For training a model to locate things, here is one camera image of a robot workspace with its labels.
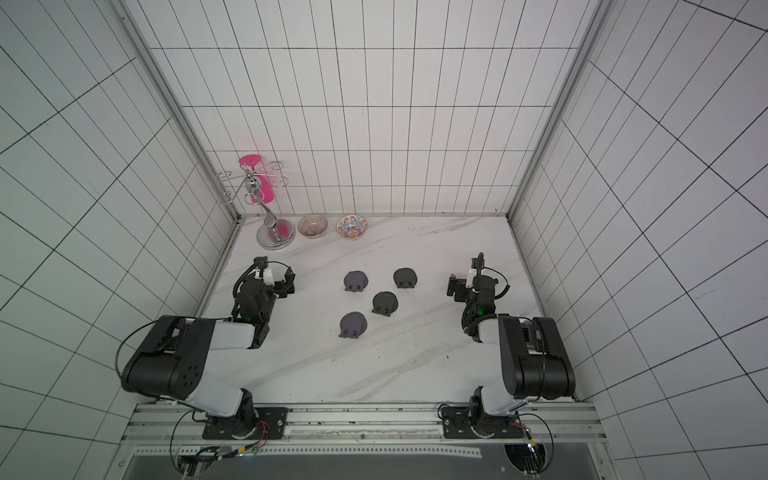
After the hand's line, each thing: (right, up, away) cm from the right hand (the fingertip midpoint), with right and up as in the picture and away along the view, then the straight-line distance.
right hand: (472, 272), depth 95 cm
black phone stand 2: (-21, -3, +6) cm, 22 cm away
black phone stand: (-28, -10, 0) cm, 30 cm away
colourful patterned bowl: (-41, +15, +19) cm, 48 cm away
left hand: (-64, 0, -1) cm, 64 cm away
